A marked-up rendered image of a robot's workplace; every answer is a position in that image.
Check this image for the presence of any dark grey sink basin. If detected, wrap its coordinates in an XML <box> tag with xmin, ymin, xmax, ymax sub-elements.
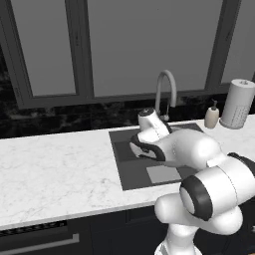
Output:
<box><xmin>108</xmin><ymin>123</ymin><xmax>207</xmax><ymax>192</ymax></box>

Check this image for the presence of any curved grey sink faucet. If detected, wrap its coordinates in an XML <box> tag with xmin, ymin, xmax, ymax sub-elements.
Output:
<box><xmin>153</xmin><ymin>69</ymin><xmax>178</xmax><ymax>123</ymax></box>

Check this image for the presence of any beige soap dispenser bottle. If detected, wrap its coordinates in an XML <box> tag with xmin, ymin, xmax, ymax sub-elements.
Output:
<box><xmin>203</xmin><ymin>99</ymin><xmax>221</xmax><ymax>129</ymax></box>

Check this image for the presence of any grey framed window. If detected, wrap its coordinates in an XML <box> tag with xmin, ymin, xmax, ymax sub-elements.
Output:
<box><xmin>0</xmin><ymin>0</ymin><xmax>255</xmax><ymax>111</ymax></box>

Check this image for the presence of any dark cupboard front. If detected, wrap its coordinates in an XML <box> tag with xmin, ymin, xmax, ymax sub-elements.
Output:
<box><xmin>89</xmin><ymin>195</ymin><xmax>255</xmax><ymax>255</ymax></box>

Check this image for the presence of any white paper towel roll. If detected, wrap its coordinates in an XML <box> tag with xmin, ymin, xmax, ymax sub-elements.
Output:
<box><xmin>218</xmin><ymin>78</ymin><xmax>255</xmax><ymax>130</ymax></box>

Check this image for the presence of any grey dishwasher handle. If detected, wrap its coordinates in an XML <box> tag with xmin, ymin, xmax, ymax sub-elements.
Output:
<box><xmin>0</xmin><ymin>232</ymin><xmax>81</xmax><ymax>255</ymax></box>

